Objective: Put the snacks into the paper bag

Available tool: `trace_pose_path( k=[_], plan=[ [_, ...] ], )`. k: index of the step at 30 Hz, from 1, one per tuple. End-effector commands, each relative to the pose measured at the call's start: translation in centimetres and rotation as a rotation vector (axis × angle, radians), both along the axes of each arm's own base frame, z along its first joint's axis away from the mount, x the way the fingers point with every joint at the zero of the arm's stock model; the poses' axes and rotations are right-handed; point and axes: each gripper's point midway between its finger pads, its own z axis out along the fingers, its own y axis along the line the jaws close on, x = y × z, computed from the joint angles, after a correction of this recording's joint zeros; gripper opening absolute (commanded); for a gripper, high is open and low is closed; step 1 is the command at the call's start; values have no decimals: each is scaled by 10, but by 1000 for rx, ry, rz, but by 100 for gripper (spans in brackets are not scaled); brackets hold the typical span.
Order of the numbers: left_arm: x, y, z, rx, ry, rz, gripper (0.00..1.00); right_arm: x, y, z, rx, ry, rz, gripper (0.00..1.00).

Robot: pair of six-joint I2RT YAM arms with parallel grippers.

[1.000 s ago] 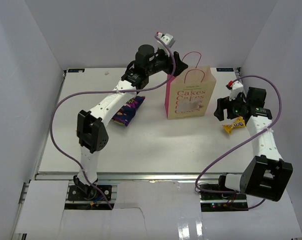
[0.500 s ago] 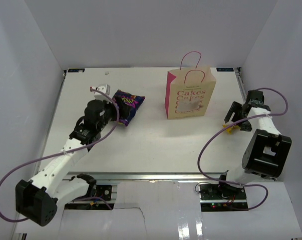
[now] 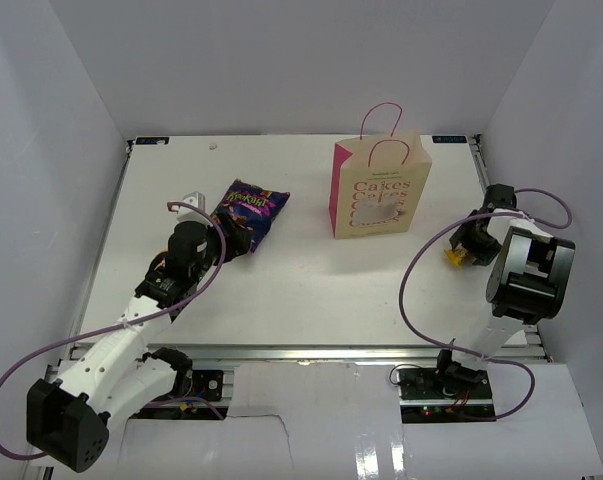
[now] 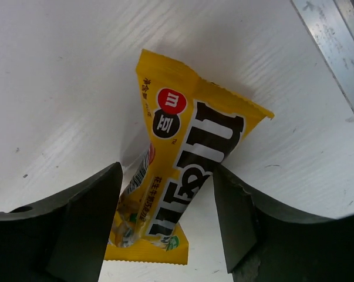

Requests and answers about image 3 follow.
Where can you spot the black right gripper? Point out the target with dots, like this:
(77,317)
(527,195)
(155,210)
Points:
(465,236)

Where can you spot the paper bag with pink handles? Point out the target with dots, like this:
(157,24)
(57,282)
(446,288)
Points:
(376,184)

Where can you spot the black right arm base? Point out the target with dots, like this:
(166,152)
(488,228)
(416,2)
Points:
(425,400)

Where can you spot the blue label left corner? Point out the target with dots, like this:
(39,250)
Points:
(149,140)

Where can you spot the blue label corner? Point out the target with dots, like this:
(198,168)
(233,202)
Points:
(149,140)
(449,139)

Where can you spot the blue label right corner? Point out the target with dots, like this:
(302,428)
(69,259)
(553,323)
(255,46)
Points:
(449,139)

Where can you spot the purple snack bag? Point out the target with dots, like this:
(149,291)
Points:
(251,208)

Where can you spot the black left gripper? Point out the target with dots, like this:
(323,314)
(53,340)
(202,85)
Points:
(238,238)

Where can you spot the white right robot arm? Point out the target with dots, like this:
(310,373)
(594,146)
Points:
(528,282)

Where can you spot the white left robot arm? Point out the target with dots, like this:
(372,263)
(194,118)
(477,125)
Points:
(72,417)

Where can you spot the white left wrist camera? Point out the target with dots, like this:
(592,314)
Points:
(189,208)

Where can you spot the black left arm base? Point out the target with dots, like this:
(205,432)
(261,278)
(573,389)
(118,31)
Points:
(204,393)

